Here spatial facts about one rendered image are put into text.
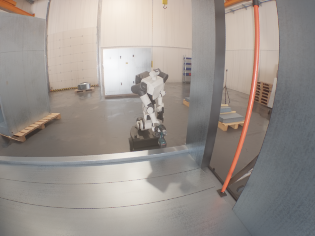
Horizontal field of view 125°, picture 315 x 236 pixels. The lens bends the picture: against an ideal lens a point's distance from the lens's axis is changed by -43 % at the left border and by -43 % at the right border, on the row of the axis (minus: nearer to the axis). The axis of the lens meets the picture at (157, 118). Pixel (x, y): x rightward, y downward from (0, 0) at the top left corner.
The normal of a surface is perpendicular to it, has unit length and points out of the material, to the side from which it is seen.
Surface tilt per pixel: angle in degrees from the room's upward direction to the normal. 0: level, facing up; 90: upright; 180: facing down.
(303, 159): 90
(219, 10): 90
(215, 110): 90
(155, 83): 66
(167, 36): 90
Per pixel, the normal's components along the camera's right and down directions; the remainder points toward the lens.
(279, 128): -0.97, 0.08
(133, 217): 0.00, -0.93
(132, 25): 0.24, 0.35
